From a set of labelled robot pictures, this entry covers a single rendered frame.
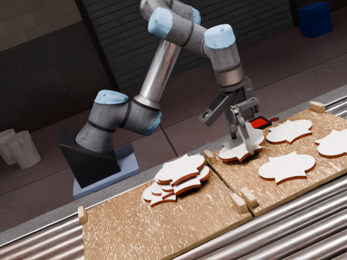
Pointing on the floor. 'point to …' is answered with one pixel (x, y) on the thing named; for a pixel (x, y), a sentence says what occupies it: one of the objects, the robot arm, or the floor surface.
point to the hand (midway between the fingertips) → (241, 146)
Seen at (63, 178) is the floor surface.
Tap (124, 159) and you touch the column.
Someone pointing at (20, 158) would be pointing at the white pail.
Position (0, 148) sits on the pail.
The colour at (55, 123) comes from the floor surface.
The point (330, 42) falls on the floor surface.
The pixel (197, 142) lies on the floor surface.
